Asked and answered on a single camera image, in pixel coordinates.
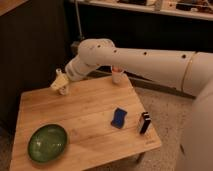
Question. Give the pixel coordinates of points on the beige arm end piece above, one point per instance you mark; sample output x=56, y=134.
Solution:
x=60, y=82

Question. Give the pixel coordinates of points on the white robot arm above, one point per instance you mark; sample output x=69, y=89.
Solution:
x=187, y=71

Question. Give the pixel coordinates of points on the small white bottle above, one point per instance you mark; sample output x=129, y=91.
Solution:
x=63, y=90

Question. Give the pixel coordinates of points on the grey metal case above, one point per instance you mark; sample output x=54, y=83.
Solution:
x=74, y=48

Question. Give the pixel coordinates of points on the white cup with red contents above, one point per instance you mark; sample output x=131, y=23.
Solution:
x=116, y=74

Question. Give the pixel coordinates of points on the wooden table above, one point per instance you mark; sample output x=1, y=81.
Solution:
x=86, y=113

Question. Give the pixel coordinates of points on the blue folded object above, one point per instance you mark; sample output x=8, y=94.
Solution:
x=119, y=118

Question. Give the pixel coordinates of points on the metal pole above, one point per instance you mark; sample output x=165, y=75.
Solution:
x=81, y=36

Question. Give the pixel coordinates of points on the cluttered upper shelf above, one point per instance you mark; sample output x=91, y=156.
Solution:
x=194, y=9

